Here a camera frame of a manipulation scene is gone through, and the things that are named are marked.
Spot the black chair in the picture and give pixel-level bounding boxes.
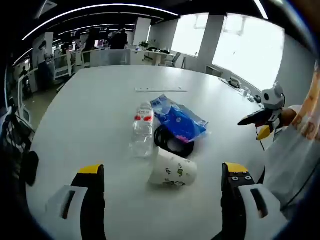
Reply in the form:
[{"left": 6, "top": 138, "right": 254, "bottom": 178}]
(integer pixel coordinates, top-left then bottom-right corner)
[{"left": 0, "top": 104, "right": 41, "bottom": 187}]

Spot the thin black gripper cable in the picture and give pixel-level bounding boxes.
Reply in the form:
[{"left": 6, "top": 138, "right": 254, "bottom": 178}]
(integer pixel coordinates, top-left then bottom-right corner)
[{"left": 255, "top": 126, "right": 316, "bottom": 209}]

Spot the clear bag with blue contents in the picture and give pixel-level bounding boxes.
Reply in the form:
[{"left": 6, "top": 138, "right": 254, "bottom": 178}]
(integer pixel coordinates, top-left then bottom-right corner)
[{"left": 149, "top": 93, "right": 199, "bottom": 134}]

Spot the person's printed white shirt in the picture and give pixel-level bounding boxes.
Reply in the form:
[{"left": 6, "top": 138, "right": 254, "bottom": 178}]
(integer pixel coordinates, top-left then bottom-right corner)
[{"left": 290, "top": 58, "right": 320, "bottom": 141}]

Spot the white strip in table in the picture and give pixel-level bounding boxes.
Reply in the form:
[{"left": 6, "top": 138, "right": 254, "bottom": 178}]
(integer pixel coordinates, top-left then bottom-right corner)
[{"left": 135, "top": 85, "right": 189, "bottom": 94}]

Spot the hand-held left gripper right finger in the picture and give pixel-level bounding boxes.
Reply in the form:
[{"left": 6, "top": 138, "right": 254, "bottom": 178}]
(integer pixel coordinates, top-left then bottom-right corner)
[{"left": 221, "top": 161, "right": 289, "bottom": 240}]

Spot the person's right hand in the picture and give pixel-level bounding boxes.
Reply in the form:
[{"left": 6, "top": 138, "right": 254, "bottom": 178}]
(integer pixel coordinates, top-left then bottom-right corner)
[{"left": 278, "top": 107, "right": 300, "bottom": 128}]

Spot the white table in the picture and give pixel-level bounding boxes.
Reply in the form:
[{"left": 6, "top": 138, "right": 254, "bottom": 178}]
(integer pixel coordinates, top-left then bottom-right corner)
[{"left": 25, "top": 64, "right": 291, "bottom": 240}]

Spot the grey office chair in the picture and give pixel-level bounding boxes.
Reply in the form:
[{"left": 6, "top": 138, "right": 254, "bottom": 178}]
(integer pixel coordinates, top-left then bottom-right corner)
[{"left": 165, "top": 52, "right": 182, "bottom": 68}]

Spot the clear plastic water bottle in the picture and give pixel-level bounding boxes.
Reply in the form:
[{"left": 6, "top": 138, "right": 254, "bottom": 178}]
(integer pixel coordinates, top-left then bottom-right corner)
[{"left": 128, "top": 100, "right": 156, "bottom": 159}]

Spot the blue tissue pack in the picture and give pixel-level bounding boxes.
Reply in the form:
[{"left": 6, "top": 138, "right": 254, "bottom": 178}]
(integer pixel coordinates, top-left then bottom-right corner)
[{"left": 159, "top": 109, "right": 210, "bottom": 145}]

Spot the white desk partition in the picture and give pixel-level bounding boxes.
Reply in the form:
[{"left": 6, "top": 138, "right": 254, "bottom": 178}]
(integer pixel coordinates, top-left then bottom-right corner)
[{"left": 88, "top": 48, "right": 132, "bottom": 68}]

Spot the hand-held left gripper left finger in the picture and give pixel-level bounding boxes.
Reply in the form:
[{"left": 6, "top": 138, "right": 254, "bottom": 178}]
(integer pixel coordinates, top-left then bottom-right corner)
[{"left": 45, "top": 164, "right": 106, "bottom": 240}]

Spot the white paper cup green print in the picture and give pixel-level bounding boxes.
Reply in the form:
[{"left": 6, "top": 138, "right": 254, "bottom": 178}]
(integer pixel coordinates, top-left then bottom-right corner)
[{"left": 148, "top": 146, "right": 199, "bottom": 188}]

